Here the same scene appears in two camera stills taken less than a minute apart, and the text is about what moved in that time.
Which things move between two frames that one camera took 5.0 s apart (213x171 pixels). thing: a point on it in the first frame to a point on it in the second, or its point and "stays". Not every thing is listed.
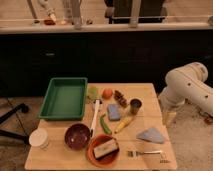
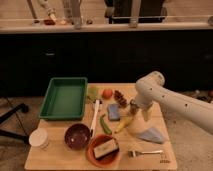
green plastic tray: (65, 99) stays
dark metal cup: (135, 105) stays
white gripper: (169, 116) to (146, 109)
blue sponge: (114, 112) stays
